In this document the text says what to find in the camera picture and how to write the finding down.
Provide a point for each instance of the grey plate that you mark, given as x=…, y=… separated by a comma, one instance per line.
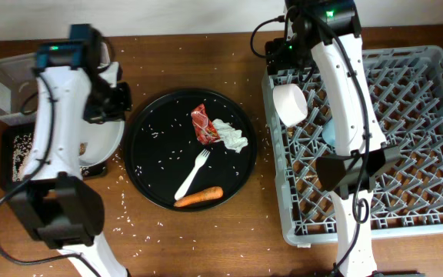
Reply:
x=101, y=139

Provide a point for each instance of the pink bowl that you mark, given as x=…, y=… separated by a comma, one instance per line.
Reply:
x=290, y=104

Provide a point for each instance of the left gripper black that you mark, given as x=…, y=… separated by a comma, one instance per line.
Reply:
x=98, y=115

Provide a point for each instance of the clear plastic bin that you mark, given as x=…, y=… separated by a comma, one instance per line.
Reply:
x=10, y=88

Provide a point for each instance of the grey dishwasher rack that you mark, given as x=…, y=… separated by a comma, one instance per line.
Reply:
x=406, y=86

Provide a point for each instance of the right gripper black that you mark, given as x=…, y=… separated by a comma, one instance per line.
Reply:
x=277, y=56

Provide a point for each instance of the light blue cup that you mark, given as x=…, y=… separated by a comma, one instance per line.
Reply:
x=328, y=133

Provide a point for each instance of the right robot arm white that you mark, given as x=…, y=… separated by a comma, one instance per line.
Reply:
x=328, y=34

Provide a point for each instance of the white napkin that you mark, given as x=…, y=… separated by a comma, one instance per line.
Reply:
x=231, y=137

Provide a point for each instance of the round black tray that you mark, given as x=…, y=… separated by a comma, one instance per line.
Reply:
x=160, y=147

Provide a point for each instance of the red snack wrapper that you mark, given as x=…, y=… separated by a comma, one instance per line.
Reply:
x=205, y=132

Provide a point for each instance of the black rectangular tray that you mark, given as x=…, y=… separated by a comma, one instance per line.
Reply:
x=6, y=182

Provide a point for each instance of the white plastic fork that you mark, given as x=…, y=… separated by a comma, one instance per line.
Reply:
x=199, y=162

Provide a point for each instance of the orange carrot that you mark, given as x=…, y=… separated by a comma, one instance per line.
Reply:
x=202, y=196

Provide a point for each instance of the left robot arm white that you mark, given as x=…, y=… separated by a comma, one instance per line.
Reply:
x=52, y=202

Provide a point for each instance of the rice and food pile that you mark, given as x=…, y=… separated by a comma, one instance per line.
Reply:
x=22, y=145

